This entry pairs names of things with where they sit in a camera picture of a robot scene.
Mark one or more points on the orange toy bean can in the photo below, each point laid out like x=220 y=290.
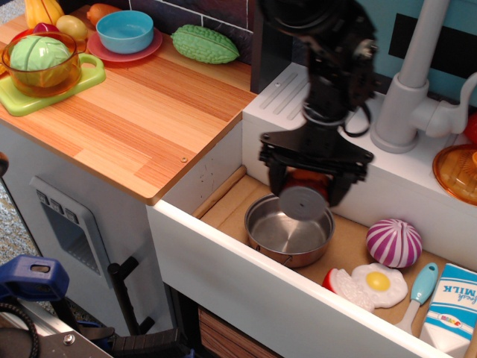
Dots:
x=304 y=195

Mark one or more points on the red white toy tomato slice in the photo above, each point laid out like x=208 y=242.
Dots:
x=341 y=283

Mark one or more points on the black oven door handle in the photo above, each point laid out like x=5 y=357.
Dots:
x=118 y=273

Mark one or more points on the stainless steel pot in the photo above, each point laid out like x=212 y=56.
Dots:
x=288 y=241

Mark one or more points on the blue clamp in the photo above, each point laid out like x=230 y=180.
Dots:
x=37 y=279

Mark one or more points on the grey toy oven panel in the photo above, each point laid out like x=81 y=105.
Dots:
x=75 y=227

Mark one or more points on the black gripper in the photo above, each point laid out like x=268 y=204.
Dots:
x=315 y=148

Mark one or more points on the black metal camera mount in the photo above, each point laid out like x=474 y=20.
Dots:
x=25 y=341

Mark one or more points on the pink toy plate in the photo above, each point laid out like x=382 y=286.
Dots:
x=95 y=47

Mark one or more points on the blue toy bowl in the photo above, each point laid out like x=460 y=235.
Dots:
x=126 y=31

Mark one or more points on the orange transparent toy pot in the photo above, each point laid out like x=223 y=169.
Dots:
x=43 y=92

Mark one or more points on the green toy cutting board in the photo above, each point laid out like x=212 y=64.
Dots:
x=18 y=104

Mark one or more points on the green toy bitter gourd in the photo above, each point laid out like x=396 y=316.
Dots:
x=204 y=45

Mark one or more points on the blue white toy spatula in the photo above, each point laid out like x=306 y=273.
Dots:
x=423 y=287

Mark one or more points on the red toy vegetable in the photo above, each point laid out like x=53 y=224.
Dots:
x=41 y=29

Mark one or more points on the orange toy fruit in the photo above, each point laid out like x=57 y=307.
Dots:
x=99 y=11

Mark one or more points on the yellow toy potato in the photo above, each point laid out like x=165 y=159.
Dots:
x=72 y=26

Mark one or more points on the orange transparent pot lid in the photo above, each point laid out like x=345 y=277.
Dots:
x=454 y=169

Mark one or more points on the toy fried egg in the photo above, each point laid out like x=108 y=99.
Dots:
x=384 y=286

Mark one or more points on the purple striped toy onion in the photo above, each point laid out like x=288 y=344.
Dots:
x=394 y=243

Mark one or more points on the white toy sink basin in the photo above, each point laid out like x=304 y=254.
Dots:
x=203 y=253

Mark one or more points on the grey toy faucet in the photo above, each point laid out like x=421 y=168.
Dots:
x=407 y=108

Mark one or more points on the green toy cabbage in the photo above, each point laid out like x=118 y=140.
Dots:
x=40 y=61

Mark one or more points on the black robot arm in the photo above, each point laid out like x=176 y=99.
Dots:
x=341 y=48

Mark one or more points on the toy milk carton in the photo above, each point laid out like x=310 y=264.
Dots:
x=451 y=318

